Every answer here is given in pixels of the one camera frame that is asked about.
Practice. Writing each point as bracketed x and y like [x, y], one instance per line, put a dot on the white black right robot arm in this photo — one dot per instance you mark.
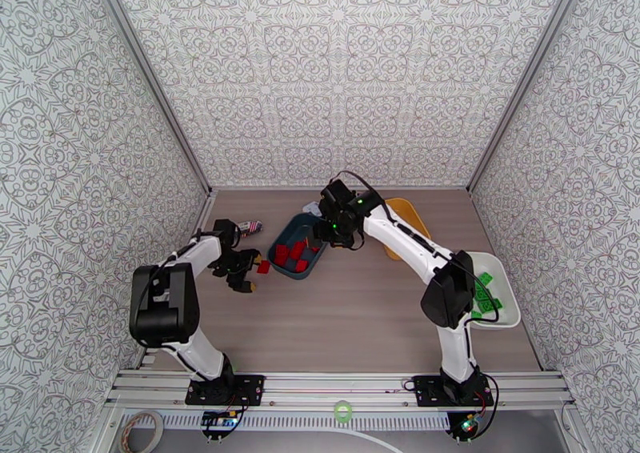
[400, 239]

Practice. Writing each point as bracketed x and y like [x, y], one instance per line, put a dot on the right circuit board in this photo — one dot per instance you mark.
[470, 425]

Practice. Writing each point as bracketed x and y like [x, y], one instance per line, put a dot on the aluminium frame rail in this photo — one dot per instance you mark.
[325, 384]

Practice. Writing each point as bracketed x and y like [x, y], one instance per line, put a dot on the green tape roll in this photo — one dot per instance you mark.
[343, 411]

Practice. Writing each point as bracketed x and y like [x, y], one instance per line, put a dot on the left circuit board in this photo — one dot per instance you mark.
[220, 420]

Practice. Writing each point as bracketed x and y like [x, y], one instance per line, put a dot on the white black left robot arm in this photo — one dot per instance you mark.
[165, 311]

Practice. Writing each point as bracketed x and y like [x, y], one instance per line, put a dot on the striped candy wrapper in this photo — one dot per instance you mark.
[250, 227]

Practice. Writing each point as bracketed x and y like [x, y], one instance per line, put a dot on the green toy bricks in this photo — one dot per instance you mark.
[496, 306]

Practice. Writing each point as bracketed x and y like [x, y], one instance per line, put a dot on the green four stud lego brick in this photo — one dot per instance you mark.
[484, 294]
[484, 280]

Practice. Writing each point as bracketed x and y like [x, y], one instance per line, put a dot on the teal plastic bin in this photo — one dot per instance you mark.
[292, 231]

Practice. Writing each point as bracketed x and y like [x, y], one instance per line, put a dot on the white plastic bin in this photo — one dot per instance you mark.
[505, 286]

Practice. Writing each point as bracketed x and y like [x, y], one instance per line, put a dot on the aluminium corner post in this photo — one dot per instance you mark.
[150, 76]
[525, 81]

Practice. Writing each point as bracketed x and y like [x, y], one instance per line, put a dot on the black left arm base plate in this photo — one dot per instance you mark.
[250, 389]

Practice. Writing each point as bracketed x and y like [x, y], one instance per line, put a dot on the beige tape roll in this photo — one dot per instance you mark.
[127, 429]

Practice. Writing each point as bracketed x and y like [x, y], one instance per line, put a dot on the yellow plastic bin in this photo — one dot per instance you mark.
[407, 211]

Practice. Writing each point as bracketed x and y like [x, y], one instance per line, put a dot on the grey crank pencil sharpener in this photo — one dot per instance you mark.
[311, 209]

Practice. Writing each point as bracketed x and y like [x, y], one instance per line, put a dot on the white tube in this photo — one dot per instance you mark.
[370, 439]

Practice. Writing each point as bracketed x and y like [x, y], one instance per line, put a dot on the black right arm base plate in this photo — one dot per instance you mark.
[425, 391]

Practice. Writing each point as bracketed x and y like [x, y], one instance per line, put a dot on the green eight stud lego brick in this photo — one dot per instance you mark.
[492, 306]

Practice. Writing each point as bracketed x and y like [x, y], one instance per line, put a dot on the circuit board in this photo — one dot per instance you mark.
[220, 420]
[470, 425]

